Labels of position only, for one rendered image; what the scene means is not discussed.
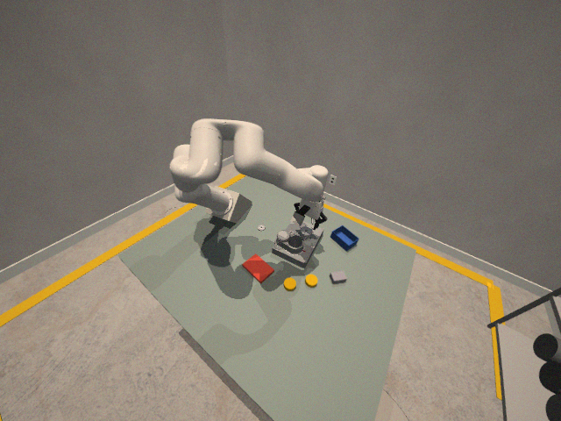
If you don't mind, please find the red box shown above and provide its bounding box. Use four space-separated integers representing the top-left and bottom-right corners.
242 254 274 283

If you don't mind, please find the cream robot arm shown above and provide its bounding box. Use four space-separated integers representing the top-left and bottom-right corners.
170 119 328 215

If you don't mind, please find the yellow short cylinder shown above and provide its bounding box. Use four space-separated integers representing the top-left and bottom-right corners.
284 278 296 291
305 275 317 288

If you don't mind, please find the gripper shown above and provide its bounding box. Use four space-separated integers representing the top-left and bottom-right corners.
294 199 328 230

